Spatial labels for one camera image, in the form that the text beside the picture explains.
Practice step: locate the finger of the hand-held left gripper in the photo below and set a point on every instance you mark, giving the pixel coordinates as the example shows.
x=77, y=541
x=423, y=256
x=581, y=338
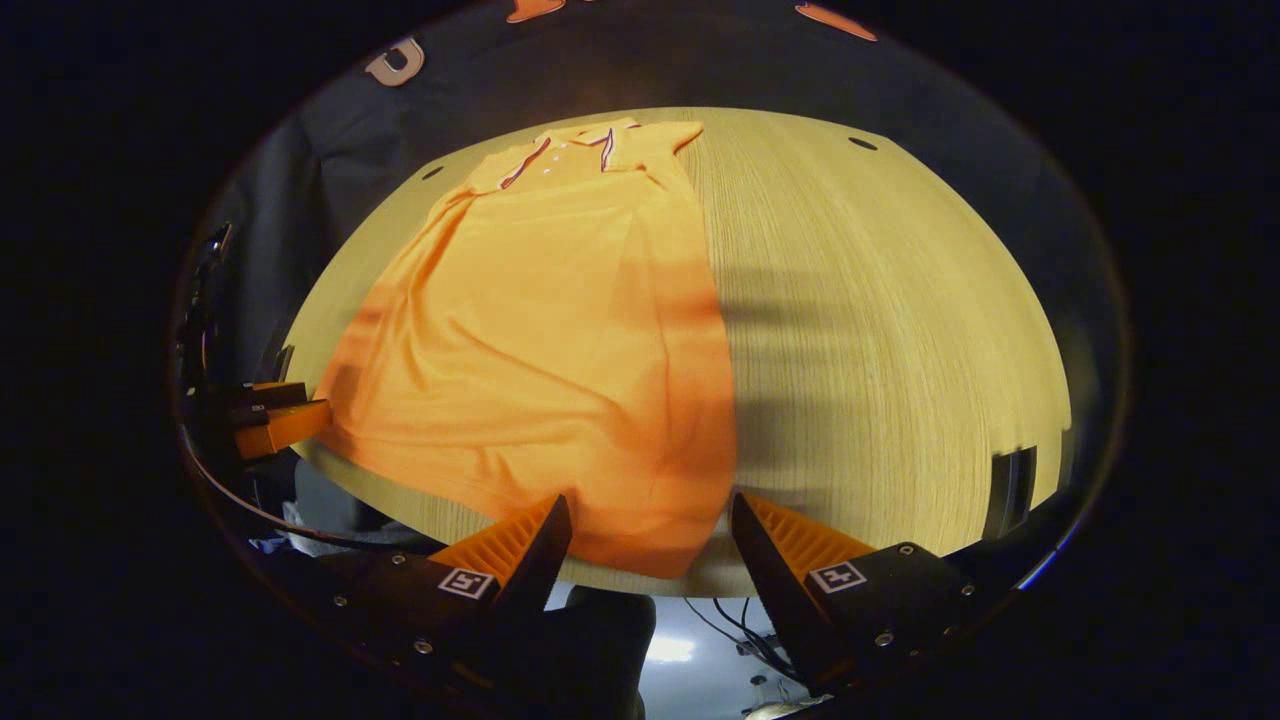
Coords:
x=270, y=393
x=290, y=428

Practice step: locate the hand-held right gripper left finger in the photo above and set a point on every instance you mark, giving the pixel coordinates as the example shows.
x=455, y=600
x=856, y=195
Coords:
x=540, y=570

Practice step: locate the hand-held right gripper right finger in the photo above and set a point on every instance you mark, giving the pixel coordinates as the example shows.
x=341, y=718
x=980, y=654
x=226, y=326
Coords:
x=775, y=590

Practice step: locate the orange T-shirt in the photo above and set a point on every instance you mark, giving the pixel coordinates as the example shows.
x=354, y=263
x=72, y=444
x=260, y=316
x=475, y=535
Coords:
x=540, y=350

